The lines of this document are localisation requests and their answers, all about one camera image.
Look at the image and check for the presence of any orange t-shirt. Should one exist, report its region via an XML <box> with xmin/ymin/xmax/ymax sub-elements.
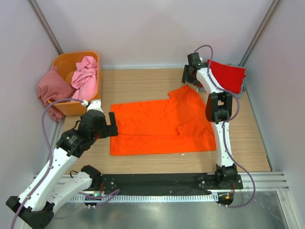
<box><xmin>110</xmin><ymin>85</ymin><xmax>216</xmax><ymax>156</ymax></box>

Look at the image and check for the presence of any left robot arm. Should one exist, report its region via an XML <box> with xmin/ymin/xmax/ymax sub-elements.
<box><xmin>6</xmin><ymin>109</ymin><xmax>118</xmax><ymax>229</ymax></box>

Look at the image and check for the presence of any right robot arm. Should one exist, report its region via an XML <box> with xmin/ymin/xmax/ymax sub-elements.
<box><xmin>182</xmin><ymin>52</ymin><xmax>238</xmax><ymax>189</ymax></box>

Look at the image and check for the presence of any folded grey t-shirt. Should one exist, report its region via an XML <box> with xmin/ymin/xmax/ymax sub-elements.
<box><xmin>196</xmin><ymin>63</ymin><xmax>245</xmax><ymax>98</ymax></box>

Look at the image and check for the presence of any folded red t-shirt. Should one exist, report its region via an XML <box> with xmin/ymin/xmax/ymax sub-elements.
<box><xmin>210</xmin><ymin>61</ymin><xmax>246</xmax><ymax>94</ymax></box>

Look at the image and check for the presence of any light pink crumpled shirt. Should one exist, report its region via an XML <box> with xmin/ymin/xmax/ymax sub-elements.
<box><xmin>71</xmin><ymin>56</ymin><xmax>98</xmax><ymax>101</ymax></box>

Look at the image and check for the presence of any dusty pink crumpled shirt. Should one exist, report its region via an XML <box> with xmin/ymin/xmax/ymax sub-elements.
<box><xmin>37</xmin><ymin>66</ymin><xmax>74</xmax><ymax>107</ymax></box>

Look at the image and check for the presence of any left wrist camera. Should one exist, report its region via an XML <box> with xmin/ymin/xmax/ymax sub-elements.
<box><xmin>81</xmin><ymin>99</ymin><xmax>103</xmax><ymax>113</ymax></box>

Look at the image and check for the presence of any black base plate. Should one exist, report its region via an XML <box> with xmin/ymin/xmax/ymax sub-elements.
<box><xmin>100</xmin><ymin>173</ymin><xmax>243</xmax><ymax>196</ymax></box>

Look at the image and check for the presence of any right corner aluminium post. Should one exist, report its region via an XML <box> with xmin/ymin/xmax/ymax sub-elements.
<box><xmin>239</xmin><ymin>0</ymin><xmax>283</xmax><ymax>67</ymax></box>

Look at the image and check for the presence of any corner aluminium post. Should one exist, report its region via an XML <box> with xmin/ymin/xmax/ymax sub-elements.
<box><xmin>28</xmin><ymin>0</ymin><xmax>64</xmax><ymax>55</ymax></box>
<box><xmin>239</xmin><ymin>0</ymin><xmax>283</xmax><ymax>67</ymax></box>

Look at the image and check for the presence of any white slotted cable duct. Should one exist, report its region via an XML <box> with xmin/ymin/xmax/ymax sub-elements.
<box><xmin>68</xmin><ymin>193</ymin><xmax>218</xmax><ymax>204</ymax></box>

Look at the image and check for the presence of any left corner aluminium post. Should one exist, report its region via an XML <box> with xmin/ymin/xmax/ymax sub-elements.
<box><xmin>28</xmin><ymin>0</ymin><xmax>64</xmax><ymax>55</ymax></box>

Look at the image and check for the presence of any aluminium rail frame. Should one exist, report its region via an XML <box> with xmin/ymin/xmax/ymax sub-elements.
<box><xmin>22</xmin><ymin>119</ymin><xmax>305</xmax><ymax>229</ymax></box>

